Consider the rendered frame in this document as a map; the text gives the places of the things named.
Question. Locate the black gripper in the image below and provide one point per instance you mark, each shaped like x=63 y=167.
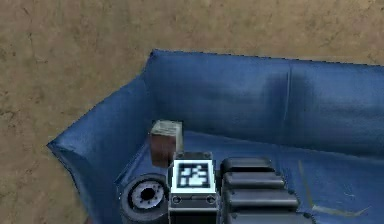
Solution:
x=145 y=196

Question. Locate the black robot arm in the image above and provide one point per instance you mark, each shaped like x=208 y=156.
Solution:
x=253 y=193

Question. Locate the brown grey box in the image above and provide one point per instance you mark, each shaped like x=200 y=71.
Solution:
x=165 y=141

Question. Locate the blue sofa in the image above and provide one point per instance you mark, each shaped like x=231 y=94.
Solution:
x=233 y=106

